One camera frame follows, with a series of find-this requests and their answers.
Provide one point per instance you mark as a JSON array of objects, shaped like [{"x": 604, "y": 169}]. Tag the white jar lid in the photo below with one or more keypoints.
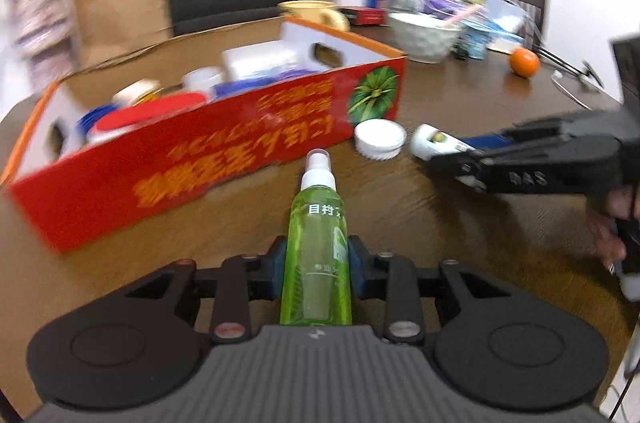
[{"x": 380, "y": 135}]

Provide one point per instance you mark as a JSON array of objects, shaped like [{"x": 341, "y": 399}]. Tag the pink spoon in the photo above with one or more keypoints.
[{"x": 460, "y": 15}]

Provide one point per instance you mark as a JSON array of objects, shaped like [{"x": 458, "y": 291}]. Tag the blue tissue pack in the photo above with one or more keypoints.
[{"x": 505, "y": 23}]

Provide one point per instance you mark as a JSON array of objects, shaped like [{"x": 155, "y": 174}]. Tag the blue round lid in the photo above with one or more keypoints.
[{"x": 92, "y": 118}]

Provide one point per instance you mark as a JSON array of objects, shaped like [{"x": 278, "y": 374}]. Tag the red cardboard box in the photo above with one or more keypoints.
[{"x": 250, "y": 123}]

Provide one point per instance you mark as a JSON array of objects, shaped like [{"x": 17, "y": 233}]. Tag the orange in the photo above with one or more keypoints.
[{"x": 525, "y": 62}]

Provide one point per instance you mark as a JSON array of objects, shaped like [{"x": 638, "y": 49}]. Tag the gold rimmed round tin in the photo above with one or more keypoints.
[{"x": 137, "y": 92}]

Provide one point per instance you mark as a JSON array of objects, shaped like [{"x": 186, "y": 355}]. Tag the white dimpled bowl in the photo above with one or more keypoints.
[{"x": 425, "y": 40}]

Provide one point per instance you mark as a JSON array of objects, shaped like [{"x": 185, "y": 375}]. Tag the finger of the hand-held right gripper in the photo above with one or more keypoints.
[
  {"x": 490, "y": 142},
  {"x": 457, "y": 164}
]

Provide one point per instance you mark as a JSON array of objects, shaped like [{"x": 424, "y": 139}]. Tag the white rectangular box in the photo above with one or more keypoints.
[{"x": 260, "y": 58}]

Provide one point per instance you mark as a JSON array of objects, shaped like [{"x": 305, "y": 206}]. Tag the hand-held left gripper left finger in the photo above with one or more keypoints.
[{"x": 277, "y": 263}]

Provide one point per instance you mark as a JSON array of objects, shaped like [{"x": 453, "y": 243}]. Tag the red white lint brush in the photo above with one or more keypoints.
[{"x": 135, "y": 118}]

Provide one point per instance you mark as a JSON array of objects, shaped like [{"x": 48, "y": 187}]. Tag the speckled pink vase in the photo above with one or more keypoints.
[{"x": 45, "y": 23}]

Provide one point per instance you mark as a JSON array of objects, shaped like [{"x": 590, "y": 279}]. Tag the flat red box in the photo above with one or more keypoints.
[{"x": 365, "y": 17}]

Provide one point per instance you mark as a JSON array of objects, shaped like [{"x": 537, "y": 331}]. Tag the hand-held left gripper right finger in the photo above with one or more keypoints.
[{"x": 357, "y": 263}]

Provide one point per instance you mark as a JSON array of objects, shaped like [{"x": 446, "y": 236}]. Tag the green spray bottle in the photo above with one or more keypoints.
[{"x": 315, "y": 253}]

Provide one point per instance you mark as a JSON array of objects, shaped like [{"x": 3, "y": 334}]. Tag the purple container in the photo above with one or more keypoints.
[{"x": 435, "y": 5}]

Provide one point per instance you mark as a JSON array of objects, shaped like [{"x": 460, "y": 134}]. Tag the small white plastic container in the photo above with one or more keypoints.
[{"x": 200, "y": 78}]

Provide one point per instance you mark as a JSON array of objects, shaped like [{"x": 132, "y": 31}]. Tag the small white bottle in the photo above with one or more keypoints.
[{"x": 430, "y": 142}]

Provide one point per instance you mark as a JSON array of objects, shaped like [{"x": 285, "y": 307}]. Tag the small blue white cup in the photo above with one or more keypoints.
[{"x": 475, "y": 43}]

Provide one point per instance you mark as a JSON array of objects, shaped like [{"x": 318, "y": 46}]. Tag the person's right hand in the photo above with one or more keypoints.
[{"x": 600, "y": 223}]

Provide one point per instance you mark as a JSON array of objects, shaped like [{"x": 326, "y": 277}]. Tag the yellow mug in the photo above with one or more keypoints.
[{"x": 305, "y": 9}]

